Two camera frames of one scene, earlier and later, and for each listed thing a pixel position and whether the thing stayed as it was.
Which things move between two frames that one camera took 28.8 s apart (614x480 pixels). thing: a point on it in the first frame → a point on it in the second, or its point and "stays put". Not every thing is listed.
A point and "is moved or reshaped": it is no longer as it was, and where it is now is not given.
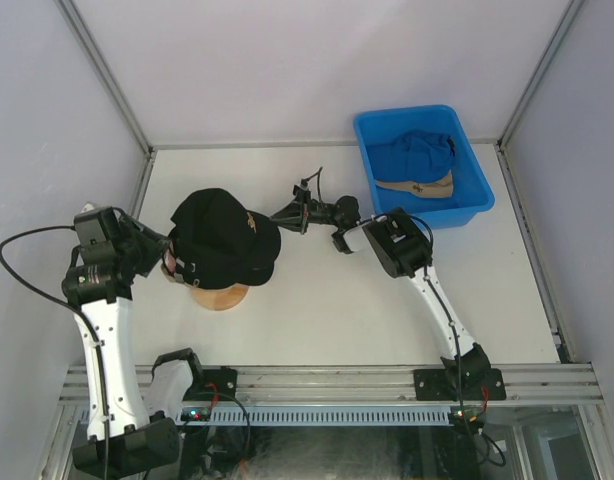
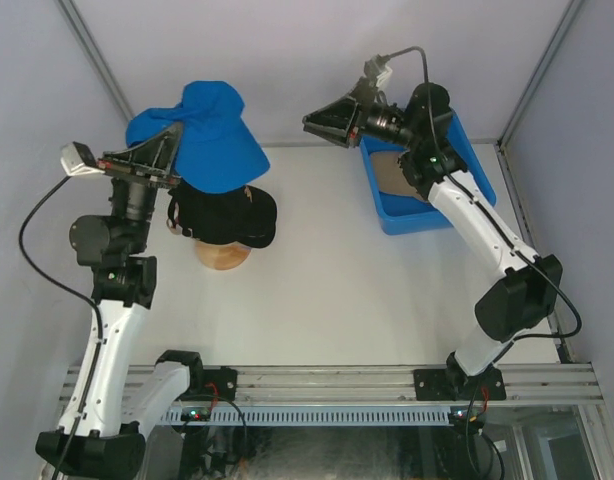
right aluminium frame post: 505,165 stays put
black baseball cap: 221,271 → 255,235
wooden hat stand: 219,299 → 225,256
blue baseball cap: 417,156 is moved or reshaped
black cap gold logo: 213,216 is moved or reshaped
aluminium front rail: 526,386 stays put
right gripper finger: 293,216 → 338,115
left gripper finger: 146,249 → 158,152
